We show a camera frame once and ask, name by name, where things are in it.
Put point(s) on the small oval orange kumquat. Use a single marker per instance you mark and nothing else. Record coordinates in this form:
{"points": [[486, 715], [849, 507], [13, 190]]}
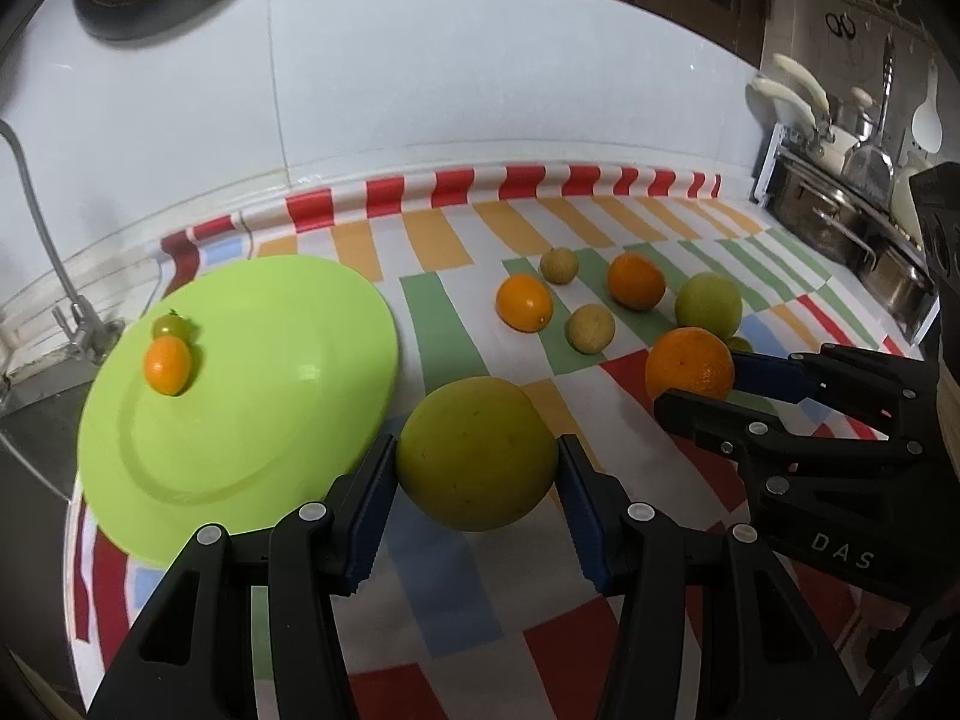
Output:
{"points": [[169, 366], [524, 302]]}

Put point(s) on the large yellow-green guava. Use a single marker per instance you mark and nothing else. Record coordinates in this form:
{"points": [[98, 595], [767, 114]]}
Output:
{"points": [[476, 457]]}

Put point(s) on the large steel pot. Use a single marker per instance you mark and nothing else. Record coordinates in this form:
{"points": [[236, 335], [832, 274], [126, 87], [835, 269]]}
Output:
{"points": [[817, 202]]}

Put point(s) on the thin steel gooseneck faucet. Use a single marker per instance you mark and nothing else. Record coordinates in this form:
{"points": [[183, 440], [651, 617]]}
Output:
{"points": [[41, 225]]}

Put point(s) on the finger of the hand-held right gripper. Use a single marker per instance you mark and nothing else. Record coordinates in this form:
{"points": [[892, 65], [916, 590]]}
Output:
{"points": [[765, 375], [712, 424]]}

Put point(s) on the person's right hand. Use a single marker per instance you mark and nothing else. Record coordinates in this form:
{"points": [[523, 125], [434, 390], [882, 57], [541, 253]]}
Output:
{"points": [[896, 630]]}

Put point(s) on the round orange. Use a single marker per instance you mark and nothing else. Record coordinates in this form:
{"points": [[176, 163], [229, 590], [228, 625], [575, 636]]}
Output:
{"points": [[686, 364], [636, 281]]}

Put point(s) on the stainless steel sink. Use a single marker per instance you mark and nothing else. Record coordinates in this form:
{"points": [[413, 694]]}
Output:
{"points": [[30, 427]]}

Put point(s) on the black scissors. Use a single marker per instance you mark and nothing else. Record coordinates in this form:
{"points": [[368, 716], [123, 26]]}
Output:
{"points": [[841, 25]]}

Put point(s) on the lime green plate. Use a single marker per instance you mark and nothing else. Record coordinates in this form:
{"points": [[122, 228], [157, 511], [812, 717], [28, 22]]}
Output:
{"points": [[262, 390]]}

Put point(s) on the small lidded steel pot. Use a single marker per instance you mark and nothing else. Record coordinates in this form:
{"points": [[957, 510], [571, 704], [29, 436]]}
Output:
{"points": [[855, 116]]}

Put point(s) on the white dish rack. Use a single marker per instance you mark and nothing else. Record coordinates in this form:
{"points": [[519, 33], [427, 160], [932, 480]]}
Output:
{"points": [[769, 165]]}

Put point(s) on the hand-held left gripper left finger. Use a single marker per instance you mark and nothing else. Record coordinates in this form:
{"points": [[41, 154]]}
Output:
{"points": [[375, 502]]}

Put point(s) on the striped colourful tablecloth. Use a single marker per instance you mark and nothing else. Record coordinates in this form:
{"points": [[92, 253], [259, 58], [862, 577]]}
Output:
{"points": [[450, 240]]}

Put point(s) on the green apple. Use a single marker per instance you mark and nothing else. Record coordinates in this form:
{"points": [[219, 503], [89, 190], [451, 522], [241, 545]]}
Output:
{"points": [[708, 304]]}

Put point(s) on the metal spatula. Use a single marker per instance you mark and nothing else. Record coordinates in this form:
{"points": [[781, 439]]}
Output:
{"points": [[870, 165]]}

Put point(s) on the white rice spoon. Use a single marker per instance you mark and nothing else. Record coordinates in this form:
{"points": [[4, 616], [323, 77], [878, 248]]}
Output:
{"points": [[928, 124]]}

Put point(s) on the small tan round fruit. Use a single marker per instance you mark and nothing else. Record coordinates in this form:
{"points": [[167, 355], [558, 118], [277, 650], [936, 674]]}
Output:
{"points": [[559, 265], [590, 328]]}

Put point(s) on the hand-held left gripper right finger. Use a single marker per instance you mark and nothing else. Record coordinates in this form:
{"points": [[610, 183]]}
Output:
{"points": [[581, 510]]}

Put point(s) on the small green tomato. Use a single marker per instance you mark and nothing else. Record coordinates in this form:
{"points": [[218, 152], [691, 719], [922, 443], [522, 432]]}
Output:
{"points": [[739, 345], [172, 325]]}

